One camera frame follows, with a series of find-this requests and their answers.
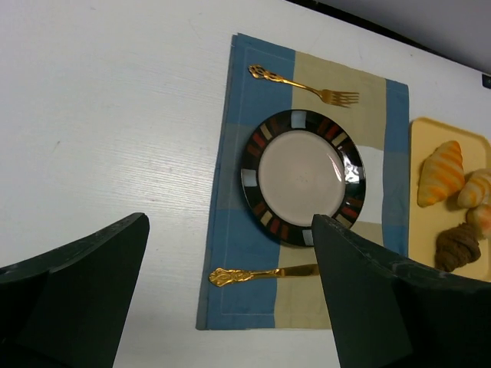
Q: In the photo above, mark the gold fork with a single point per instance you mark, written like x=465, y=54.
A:
x=331, y=97

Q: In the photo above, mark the brown chocolate croissant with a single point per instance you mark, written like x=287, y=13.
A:
x=456, y=247

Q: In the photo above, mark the large orange striped croissant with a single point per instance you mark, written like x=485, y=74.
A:
x=441, y=175

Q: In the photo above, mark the yellow plastic tray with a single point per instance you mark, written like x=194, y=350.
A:
x=425, y=224

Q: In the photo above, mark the gold knife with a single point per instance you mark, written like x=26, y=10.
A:
x=222, y=277

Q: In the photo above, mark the small orange striped croissant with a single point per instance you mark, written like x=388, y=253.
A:
x=476, y=190

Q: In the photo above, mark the dark rimmed ceramic plate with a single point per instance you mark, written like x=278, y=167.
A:
x=297, y=164

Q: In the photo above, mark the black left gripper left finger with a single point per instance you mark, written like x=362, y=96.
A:
x=68, y=306

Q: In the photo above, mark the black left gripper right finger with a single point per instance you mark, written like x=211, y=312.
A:
x=389, y=311

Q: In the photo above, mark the blue and beige placemat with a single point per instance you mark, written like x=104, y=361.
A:
x=379, y=126

